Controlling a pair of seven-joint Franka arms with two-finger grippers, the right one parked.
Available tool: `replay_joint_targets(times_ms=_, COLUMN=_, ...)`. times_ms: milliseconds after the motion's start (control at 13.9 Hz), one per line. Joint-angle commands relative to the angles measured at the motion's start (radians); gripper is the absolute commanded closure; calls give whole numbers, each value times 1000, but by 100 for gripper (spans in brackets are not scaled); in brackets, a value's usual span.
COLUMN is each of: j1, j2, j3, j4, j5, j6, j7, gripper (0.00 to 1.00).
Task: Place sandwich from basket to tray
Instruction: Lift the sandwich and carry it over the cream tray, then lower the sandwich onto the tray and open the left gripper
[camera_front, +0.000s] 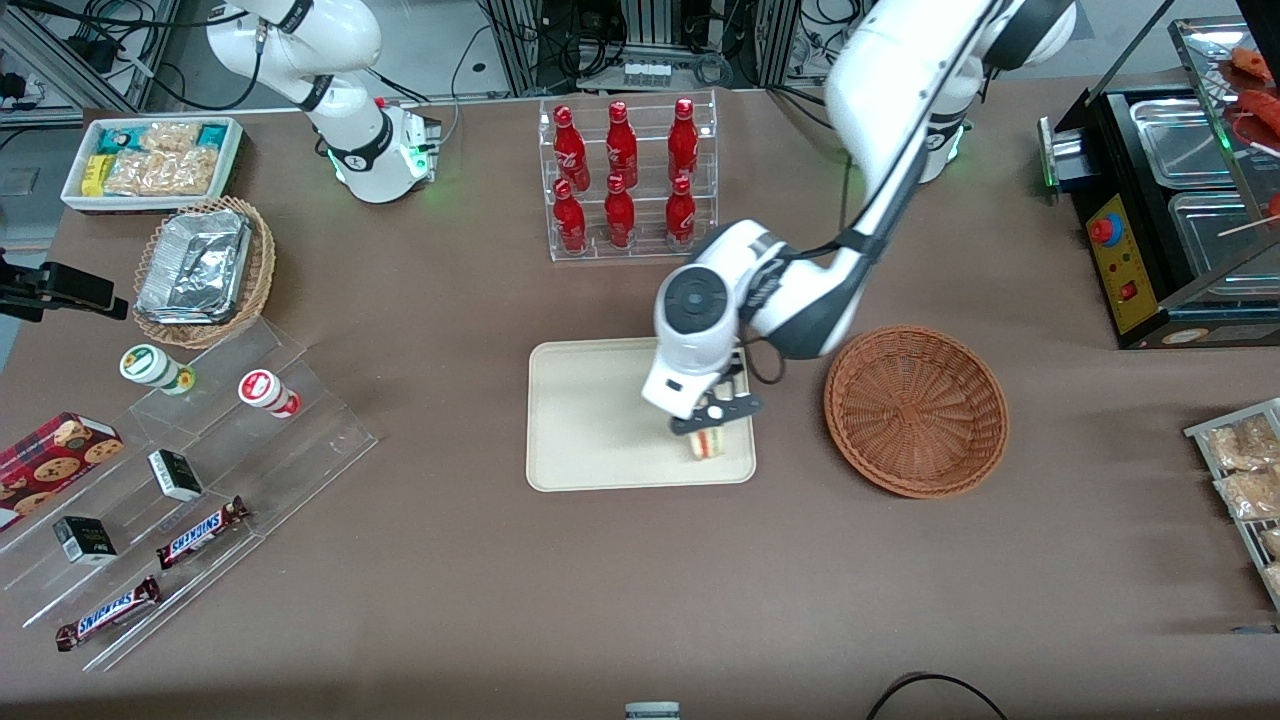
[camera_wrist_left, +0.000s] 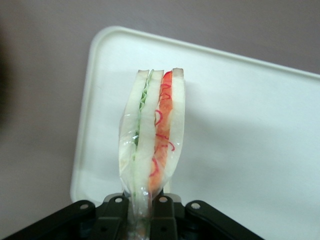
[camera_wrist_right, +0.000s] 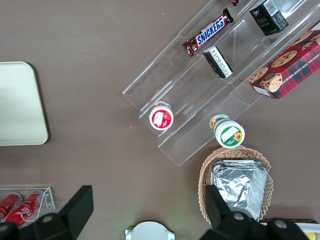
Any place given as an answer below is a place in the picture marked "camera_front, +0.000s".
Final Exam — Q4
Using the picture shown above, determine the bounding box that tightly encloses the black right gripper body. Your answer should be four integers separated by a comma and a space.
0, 250, 49, 323

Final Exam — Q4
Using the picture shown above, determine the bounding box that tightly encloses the cream plastic tray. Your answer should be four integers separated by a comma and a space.
526, 337, 758, 494

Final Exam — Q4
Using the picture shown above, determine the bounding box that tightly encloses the brown wicker basket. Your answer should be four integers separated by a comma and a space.
824, 324, 1011, 500

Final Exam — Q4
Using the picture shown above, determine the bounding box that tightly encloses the light wicker basket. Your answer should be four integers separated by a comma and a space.
131, 195, 277, 351

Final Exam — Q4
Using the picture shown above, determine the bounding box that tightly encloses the green lid sunflower cup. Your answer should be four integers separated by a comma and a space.
119, 343, 197, 396

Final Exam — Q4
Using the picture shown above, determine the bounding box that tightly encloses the silver foil container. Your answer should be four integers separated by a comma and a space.
133, 290, 241, 327
137, 208, 253, 323

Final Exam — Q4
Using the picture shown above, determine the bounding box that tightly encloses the white snack bin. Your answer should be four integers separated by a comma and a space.
60, 115, 246, 216

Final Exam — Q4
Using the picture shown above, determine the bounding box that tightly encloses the clear cookie snack bag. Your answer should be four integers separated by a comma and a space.
105, 150, 181, 198
140, 120, 203, 153
175, 145, 226, 196

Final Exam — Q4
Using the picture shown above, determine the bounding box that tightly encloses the red cola bottle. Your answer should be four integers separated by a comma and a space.
606, 100, 639, 186
604, 173, 637, 250
553, 178, 588, 254
665, 175, 697, 248
553, 104, 590, 191
668, 97, 700, 181

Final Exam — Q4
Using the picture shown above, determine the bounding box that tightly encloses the red tartan cookie box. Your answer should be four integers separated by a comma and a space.
0, 411, 125, 531

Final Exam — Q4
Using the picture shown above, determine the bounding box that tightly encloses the red lid yogurt cup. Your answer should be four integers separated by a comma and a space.
237, 368, 302, 419

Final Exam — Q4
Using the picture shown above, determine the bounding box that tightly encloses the small black barcode box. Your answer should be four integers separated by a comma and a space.
147, 449, 205, 503

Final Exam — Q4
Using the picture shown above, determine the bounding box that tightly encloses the clear acrylic bottle rack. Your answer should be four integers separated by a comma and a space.
537, 89, 721, 264

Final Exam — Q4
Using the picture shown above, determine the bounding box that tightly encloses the black box with gold print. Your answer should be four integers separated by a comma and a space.
52, 515, 119, 566

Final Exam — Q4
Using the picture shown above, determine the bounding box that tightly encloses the clear acrylic stepped display stand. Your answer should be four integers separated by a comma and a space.
0, 315, 379, 673

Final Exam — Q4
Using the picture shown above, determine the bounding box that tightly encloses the Snickers chocolate bar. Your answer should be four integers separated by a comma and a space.
155, 495, 251, 571
55, 575, 163, 653

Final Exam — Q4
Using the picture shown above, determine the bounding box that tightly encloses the background equipment rack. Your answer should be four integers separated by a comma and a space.
480, 0, 831, 93

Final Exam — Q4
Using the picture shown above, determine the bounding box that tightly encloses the black food warmer machine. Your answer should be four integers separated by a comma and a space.
1038, 15, 1280, 351

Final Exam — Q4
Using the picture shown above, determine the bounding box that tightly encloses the white snack display rack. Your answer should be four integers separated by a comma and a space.
1184, 397, 1280, 613

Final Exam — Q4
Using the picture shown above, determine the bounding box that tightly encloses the steel food pan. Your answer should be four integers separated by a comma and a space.
1128, 97, 1236, 189
1167, 188, 1280, 279

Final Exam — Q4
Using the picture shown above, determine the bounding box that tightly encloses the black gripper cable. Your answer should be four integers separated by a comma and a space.
740, 340, 788, 387

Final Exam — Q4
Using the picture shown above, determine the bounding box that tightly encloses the aluminium frame structure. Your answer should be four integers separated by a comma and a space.
0, 0, 181, 126

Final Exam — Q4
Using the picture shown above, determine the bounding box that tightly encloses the black cable loop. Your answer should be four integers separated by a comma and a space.
865, 672, 1009, 720

